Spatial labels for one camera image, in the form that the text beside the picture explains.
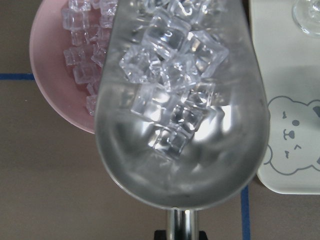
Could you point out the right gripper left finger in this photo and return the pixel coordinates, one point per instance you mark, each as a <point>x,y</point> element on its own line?
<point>160,235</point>

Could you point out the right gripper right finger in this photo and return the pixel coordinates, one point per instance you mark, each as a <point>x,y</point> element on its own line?
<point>202,235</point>

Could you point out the metal ice scoop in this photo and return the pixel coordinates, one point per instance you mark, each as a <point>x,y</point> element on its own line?
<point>224,153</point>

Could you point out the pink bowl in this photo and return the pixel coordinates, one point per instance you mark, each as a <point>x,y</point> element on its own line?
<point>48,40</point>

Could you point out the clear ice cubes pile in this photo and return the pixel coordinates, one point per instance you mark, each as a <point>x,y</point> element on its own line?
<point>89,23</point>

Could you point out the cream bear tray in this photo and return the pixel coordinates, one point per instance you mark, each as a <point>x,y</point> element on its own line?
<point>289,62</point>

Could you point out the clear wine glass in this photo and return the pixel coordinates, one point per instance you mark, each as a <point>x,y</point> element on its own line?
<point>306,15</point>

